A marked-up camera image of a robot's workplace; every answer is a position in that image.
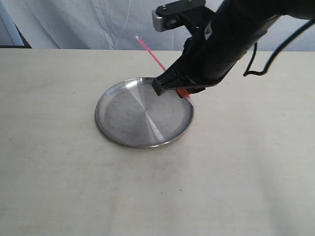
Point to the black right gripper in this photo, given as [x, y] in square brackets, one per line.
[186, 75]

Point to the pink plastic tube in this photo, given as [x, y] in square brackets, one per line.
[157, 61]

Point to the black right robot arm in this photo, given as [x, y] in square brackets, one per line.
[220, 38]

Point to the round stainless steel plate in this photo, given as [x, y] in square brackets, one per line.
[132, 115]

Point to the white backdrop cloth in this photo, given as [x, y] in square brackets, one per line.
[92, 24]

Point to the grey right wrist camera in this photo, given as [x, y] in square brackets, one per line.
[170, 16]

